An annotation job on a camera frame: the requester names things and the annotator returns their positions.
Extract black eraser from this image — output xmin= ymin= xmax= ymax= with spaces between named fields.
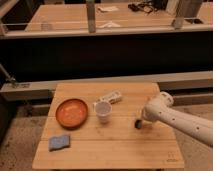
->
xmin=135 ymin=119 xmax=142 ymax=129

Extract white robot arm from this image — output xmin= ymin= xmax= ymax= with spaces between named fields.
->
xmin=142 ymin=91 xmax=213 ymax=148

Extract white ceramic cup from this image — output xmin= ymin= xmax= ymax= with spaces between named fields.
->
xmin=94 ymin=101 xmax=112 ymax=124

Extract orange plate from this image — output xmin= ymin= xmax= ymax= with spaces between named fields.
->
xmin=55 ymin=99 xmax=88 ymax=129

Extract white crumpled paper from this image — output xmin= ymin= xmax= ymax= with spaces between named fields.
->
xmin=99 ymin=21 xmax=121 ymax=28

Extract blue sponge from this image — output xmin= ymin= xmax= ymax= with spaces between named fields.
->
xmin=49 ymin=135 xmax=70 ymax=151

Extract white paper on desk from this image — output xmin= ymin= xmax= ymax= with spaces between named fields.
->
xmin=97 ymin=6 xmax=119 ymax=12

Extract grey metal post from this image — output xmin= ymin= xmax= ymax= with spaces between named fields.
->
xmin=86 ymin=0 xmax=96 ymax=33
xmin=172 ymin=0 xmax=199 ymax=29

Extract black cables on desk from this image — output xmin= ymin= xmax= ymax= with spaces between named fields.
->
xmin=127 ymin=1 xmax=158 ymax=14

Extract grey metal post right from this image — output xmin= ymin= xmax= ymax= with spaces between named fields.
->
xmin=172 ymin=0 xmax=199 ymax=29

